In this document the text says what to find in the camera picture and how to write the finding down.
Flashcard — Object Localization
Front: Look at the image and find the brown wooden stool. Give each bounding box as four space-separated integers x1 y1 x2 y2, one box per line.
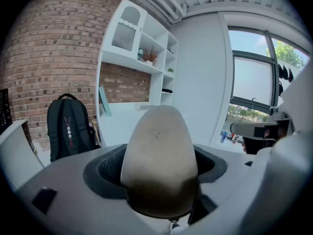
89 120 101 148

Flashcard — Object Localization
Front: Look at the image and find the white shelf desk unit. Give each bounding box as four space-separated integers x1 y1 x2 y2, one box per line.
95 0 179 148

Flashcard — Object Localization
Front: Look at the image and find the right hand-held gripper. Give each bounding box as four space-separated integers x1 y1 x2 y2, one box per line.
231 106 292 154

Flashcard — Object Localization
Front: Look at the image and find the dried orange plant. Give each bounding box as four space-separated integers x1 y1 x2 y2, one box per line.
141 46 158 63

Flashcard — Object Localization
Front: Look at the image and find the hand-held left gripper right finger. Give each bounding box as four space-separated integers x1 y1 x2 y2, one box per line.
185 131 313 235

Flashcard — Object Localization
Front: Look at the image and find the white rectangular box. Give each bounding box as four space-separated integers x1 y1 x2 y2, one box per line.
134 102 156 112

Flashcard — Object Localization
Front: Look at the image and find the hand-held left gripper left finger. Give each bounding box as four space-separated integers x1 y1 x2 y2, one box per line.
15 143 162 235

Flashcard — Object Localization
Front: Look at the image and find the black perforated basket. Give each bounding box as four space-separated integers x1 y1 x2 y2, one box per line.
0 88 12 135

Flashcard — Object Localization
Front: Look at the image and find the ribbed glass cabinet door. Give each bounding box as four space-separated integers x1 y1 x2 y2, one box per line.
112 22 136 51

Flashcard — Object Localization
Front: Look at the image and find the black backpack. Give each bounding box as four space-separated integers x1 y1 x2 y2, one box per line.
46 93 102 163

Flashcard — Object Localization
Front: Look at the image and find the large glass window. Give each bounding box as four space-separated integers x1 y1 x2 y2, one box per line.
228 27 311 129

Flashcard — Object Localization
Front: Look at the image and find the teal book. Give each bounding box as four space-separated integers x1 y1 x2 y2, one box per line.
98 86 113 117

